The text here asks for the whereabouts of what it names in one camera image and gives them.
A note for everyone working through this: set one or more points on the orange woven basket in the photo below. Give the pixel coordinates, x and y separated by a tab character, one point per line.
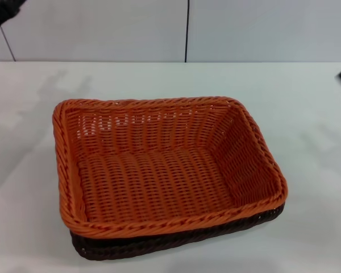
164	170

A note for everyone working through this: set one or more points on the dark brown woven basket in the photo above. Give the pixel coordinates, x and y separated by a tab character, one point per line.
170	241

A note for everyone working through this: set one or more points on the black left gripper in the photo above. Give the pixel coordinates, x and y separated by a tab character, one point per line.
1	12

